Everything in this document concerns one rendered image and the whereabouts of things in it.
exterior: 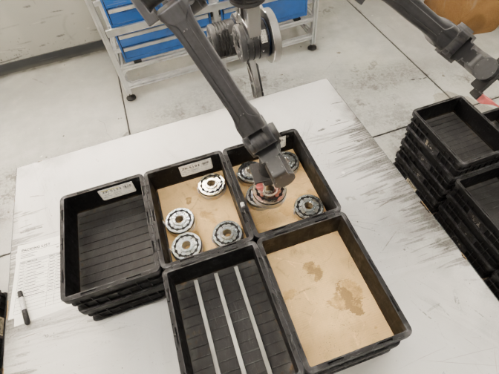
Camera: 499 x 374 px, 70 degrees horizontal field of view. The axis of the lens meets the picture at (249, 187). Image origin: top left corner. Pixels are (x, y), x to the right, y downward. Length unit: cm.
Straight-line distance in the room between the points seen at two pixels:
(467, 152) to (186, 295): 155
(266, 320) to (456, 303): 64
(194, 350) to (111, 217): 58
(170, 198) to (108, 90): 216
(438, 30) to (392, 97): 201
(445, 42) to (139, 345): 127
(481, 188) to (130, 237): 169
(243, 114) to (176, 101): 229
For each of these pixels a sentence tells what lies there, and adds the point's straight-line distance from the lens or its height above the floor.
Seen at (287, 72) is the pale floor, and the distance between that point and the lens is 321.
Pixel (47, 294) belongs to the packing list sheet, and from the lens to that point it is 154.
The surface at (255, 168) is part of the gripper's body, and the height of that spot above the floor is 114.
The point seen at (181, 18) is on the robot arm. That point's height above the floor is 158.
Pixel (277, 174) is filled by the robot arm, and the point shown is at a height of 125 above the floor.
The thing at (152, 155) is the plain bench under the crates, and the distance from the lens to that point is 172.
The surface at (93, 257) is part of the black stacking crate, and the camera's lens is 135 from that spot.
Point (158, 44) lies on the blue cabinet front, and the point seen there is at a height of 40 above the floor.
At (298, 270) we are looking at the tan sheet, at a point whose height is 83.
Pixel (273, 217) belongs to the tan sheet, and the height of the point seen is 83.
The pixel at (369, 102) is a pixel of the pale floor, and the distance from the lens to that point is 297.
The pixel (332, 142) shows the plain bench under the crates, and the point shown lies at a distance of 167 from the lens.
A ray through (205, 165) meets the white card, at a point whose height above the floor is 88.
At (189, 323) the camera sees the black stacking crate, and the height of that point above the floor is 83.
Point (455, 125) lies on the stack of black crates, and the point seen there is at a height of 49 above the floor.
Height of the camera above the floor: 192
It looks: 54 degrees down
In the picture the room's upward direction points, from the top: 7 degrees counter-clockwise
